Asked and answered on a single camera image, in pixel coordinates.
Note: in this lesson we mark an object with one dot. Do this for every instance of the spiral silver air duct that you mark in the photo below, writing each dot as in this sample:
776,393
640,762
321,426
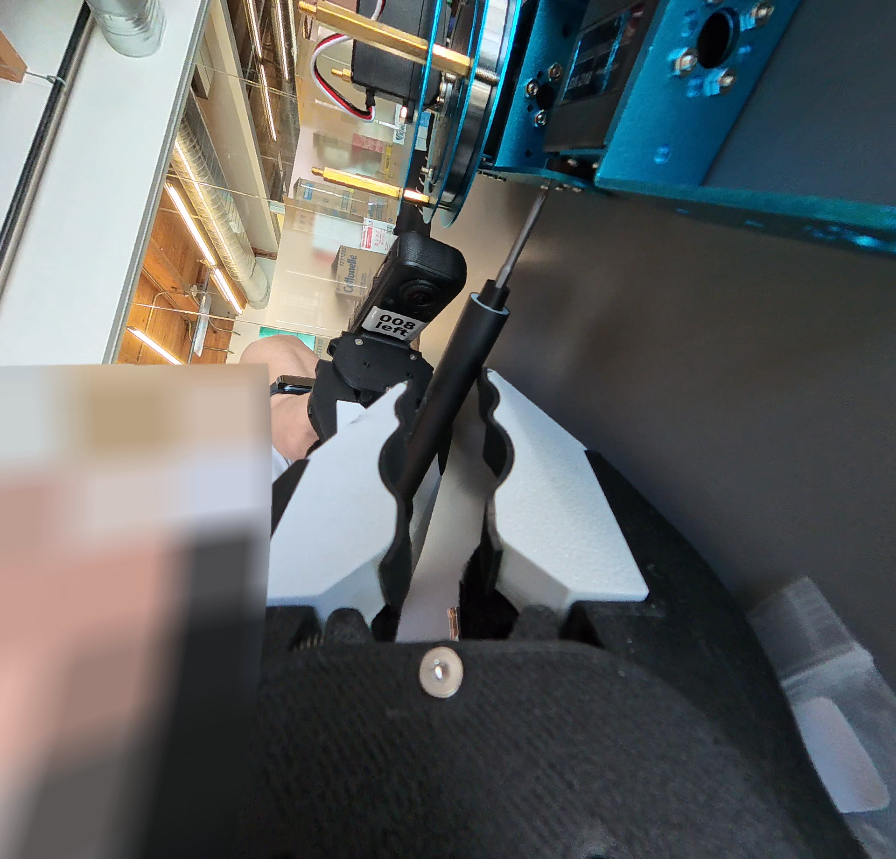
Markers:
217,222

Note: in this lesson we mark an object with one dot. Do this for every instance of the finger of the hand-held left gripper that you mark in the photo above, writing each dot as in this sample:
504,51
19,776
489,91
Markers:
441,558

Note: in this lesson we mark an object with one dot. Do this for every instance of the clear plastic bag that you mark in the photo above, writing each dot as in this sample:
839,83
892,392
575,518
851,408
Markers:
826,691

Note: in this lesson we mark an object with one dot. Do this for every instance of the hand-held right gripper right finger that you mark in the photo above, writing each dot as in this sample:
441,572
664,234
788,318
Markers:
560,523

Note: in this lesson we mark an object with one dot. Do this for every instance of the person's left hand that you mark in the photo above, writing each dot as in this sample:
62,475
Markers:
280,355

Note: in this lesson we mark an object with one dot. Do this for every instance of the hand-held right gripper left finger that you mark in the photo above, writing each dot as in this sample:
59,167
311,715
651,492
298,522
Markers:
329,523

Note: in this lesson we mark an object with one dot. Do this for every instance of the smooth silver air duct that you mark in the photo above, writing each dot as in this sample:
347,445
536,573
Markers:
119,4

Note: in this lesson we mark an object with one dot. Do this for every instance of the printed cardboard box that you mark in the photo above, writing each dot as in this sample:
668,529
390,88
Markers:
353,274

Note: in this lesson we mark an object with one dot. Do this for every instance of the black screwdriver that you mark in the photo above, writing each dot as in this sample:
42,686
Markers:
455,376

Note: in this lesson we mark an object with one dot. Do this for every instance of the long ceiling light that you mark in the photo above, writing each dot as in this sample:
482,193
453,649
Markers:
154,344
189,222

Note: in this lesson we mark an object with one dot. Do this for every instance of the black wristwatch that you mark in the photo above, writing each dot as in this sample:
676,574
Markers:
290,385

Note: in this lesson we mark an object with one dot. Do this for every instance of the blue hobby robot arm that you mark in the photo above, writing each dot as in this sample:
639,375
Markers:
630,103

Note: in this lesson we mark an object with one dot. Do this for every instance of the person's left forearm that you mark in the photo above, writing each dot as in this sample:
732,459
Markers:
294,428

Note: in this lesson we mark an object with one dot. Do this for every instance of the dark grey desk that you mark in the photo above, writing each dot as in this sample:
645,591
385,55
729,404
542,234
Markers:
700,383

